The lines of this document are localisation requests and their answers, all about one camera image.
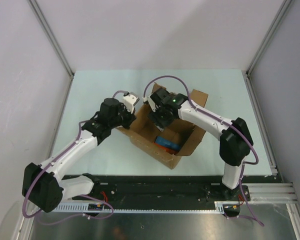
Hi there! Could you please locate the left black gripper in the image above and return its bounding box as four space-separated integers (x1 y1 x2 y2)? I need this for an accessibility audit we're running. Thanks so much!
109 102 136 130

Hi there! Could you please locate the brown cardboard express box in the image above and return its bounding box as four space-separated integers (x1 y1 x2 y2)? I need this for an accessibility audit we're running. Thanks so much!
115 82 210 170

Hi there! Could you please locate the blue object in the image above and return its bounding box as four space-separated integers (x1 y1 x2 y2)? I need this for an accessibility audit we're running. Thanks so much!
154 136 181 152

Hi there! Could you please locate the red object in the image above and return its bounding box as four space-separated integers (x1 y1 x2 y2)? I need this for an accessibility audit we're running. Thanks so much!
153 142 178 155

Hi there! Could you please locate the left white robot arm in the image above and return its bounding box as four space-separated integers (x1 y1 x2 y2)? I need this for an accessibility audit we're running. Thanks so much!
22 93 140 218

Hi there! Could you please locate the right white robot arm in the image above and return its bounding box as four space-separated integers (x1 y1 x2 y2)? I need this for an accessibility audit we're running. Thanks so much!
143 87 254 201

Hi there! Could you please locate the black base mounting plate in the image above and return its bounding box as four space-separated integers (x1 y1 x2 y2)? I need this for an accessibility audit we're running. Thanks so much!
62 174 282 206

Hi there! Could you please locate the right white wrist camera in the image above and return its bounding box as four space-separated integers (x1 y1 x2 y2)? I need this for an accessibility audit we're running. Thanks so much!
142 95 157 112

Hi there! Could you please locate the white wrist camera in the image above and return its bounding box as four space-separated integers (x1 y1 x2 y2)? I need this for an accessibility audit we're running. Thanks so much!
142 95 157 112
122 92 140 114

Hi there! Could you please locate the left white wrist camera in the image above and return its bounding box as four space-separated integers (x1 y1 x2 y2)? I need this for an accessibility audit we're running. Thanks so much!
122 92 140 114

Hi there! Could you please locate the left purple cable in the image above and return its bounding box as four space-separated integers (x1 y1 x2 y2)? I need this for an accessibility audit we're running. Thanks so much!
23 89 127 226

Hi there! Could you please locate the right aluminium frame post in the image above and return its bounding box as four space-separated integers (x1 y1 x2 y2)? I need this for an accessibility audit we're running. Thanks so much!
245 0 295 75

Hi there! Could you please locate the aluminium frame post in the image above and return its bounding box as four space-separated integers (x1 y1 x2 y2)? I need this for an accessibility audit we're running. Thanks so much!
245 0 295 75
27 0 75 78

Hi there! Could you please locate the grey slotted cable duct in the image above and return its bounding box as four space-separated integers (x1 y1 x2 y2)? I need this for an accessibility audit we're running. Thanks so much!
53 198 240 214

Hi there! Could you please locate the left aluminium frame post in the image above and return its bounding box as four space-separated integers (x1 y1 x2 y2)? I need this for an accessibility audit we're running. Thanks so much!
27 0 75 78

